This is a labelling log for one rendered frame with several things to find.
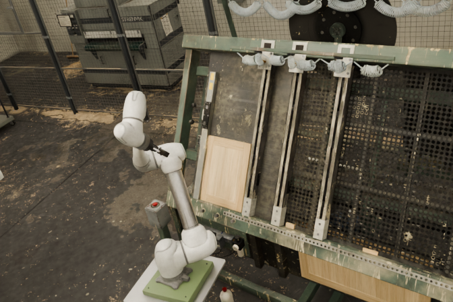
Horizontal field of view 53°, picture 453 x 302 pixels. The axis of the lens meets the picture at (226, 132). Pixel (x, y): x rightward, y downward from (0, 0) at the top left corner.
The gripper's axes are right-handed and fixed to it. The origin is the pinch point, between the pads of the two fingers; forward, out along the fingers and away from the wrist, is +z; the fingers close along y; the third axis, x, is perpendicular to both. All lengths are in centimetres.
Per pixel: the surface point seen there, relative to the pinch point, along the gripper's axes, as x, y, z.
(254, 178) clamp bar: -14, -23, 70
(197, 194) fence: 17, 18, 85
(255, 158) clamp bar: -26, -19, 65
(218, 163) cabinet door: -10, 12, 77
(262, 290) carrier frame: 54, -46, 135
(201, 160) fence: -6, 24, 76
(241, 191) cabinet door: -3, -15, 80
